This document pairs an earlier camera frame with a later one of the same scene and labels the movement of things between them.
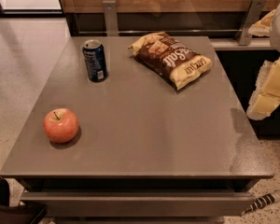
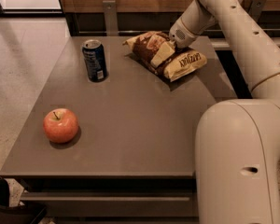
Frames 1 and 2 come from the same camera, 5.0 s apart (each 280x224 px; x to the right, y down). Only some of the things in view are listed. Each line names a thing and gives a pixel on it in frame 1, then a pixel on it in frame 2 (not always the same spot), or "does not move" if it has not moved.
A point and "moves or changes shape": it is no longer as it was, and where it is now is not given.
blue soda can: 95,61 does not move
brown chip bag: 170,59 moves or changes shape
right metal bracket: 252,18 does not move
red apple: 61,125 does not move
